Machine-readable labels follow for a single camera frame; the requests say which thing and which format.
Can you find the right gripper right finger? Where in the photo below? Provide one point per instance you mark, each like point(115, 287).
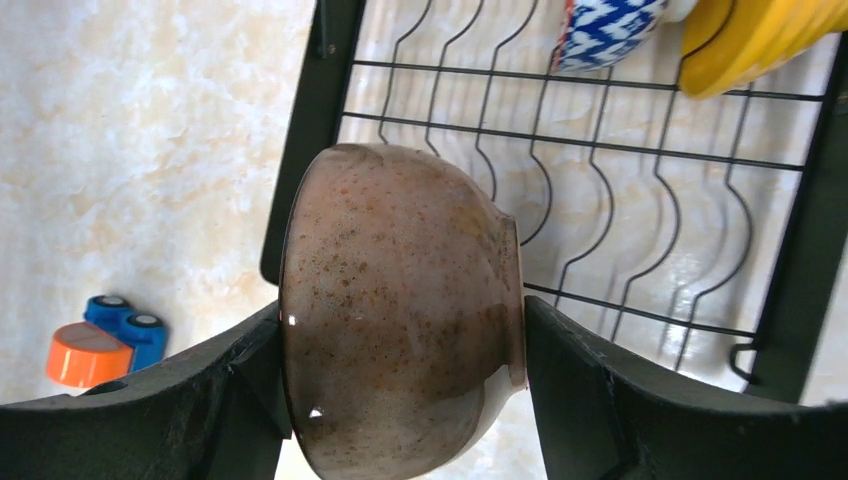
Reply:
point(604, 412)

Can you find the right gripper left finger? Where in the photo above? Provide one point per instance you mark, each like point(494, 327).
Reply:
point(214, 411)

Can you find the blue orange toy car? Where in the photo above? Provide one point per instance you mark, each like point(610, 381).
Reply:
point(112, 340)

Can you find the black wire dish rack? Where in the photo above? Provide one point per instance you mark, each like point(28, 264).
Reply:
point(705, 235)

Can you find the brown speckled cream bowl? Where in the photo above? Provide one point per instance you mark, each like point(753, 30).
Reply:
point(402, 312)

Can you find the red patterned brown bowl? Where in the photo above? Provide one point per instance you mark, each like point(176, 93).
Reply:
point(596, 34)

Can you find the yellow bowl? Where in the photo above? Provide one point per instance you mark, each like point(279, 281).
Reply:
point(727, 44)

